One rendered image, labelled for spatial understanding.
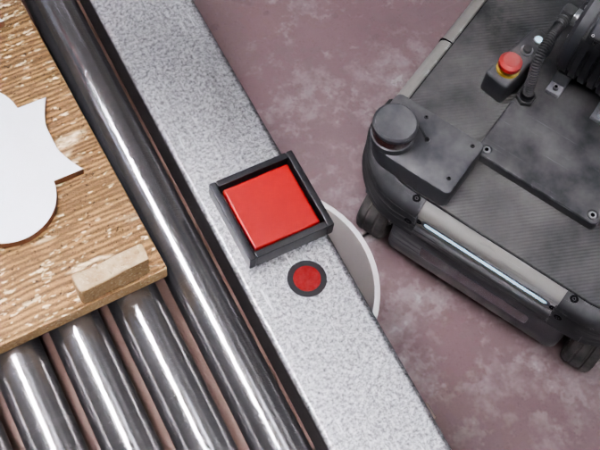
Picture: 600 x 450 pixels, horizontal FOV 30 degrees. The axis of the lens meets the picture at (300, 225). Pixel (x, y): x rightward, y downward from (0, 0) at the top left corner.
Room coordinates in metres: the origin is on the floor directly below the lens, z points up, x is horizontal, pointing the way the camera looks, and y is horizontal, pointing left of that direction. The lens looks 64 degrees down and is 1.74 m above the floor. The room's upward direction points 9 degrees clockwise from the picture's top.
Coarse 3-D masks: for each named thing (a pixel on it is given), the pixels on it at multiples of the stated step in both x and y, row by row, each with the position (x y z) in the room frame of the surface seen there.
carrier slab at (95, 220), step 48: (0, 0) 0.56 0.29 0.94; (0, 48) 0.52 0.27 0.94; (48, 96) 0.48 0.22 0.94; (96, 144) 0.44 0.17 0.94; (96, 192) 0.40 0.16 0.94; (48, 240) 0.35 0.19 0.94; (96, 240) 0.35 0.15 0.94; (144, 240) 0.36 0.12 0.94; (0, 288) 0.30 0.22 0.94; (48, 288) 0.31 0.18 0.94; (0, 336) 0.27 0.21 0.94
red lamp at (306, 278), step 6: (300, 270) 0.37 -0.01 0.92; (306, 270) 0.37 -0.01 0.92; (312, 270) 0.37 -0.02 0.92; (294, 276) 0.36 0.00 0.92; (300, 276) 0.36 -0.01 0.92; (306, 276) 0.36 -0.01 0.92; (312, 276) 0.36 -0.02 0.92; (318, 276) 0.36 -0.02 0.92; (294, 282) 0.36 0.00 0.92; (300, 282) 0.36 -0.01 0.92; (306, 282) 0.36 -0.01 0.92; (312, 282) 0.36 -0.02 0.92; (318, 282) 0.36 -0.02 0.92; (300, 288) 0.35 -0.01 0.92; (306, 288) 0.35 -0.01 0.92; (312, 288) 0.35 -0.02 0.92
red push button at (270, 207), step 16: (256, 176) 0.44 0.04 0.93; (272, 176) 0.44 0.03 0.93; (288, 176) 0.44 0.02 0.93; (224, 192) 0.42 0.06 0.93; (240, 192) 0.42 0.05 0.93; (256, 192) 0.42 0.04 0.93; (272, 192) 0.43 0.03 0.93; (288, 192) 0.43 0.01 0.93; (240, 208) 0.41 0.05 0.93; (256, 208) 0.41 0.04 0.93; (272, 208) 0.41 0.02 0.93; (288, 208) 0.41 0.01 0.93; (304, 208) 0.42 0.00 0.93; (240, 224) 0.39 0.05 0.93; (256, 224) 0.39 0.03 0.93; (272, 224) 0.40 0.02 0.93; (288, 224) 0.40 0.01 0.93; (304, 224) 0.40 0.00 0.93; (256, 240) 0.38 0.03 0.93; (272, 240) 0.38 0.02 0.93
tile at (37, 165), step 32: (0, 96) 0.46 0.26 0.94; (0, 128) 0.44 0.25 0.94; (32, 128) 0.44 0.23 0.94; (0, 160) 0.41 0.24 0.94; (32, 160) 0.41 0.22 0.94; (64, 160) 0.42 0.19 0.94; (0, 192) 0.38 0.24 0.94; (32, 192) 0.38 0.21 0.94; (0, 224) 0.35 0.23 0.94; (32, 224) 0.36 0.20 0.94
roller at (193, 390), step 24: (144, 288) 0.33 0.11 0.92; (120, 312) 0.31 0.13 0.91; (144, 312) 0.31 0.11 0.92; (168, 312) 0.32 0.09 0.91; (144, 336) 0.29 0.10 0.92; (168, 336) 0.29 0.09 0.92; (144, 360) 0.27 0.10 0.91; (168, 360) 0.27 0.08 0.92; (192, 360) 0.28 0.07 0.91; (168, 384) 0.26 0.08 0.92; (192, 384) 0.26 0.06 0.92; (168, 408) 0.24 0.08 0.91; (192, 408) 0.24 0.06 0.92; (216, 408) 0.25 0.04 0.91; (168, 432) 0.22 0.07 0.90; (192, 432) 0.22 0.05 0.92; (216, 432) 0.22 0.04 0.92
